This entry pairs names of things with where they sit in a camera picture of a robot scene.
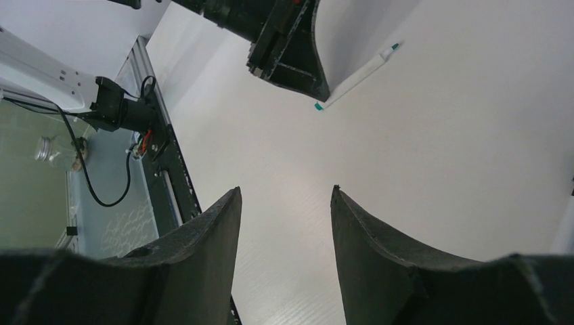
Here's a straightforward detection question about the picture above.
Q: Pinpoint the glass jar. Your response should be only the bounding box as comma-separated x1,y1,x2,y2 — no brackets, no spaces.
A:
34,135,83,172

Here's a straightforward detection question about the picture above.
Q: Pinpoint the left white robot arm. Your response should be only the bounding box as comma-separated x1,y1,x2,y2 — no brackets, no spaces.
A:
1,0,330,133

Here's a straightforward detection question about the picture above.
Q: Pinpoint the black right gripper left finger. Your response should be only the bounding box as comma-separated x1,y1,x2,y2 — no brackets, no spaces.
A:
1,188,242,324

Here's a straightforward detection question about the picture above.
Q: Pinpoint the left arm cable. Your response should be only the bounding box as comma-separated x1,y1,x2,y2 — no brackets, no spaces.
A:
0,75,158,209

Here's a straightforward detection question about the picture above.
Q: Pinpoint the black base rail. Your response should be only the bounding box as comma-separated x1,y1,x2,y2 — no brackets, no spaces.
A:
112,35,243,325

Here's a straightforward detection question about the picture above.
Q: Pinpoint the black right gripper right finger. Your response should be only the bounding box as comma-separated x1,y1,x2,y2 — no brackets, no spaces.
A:
330,186,573,324

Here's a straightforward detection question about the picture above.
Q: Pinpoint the white pen green end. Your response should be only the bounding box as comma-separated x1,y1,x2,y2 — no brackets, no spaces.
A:
314,43,401,111

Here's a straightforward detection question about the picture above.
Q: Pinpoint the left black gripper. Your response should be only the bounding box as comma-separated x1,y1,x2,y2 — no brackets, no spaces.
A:
176,1,330,102

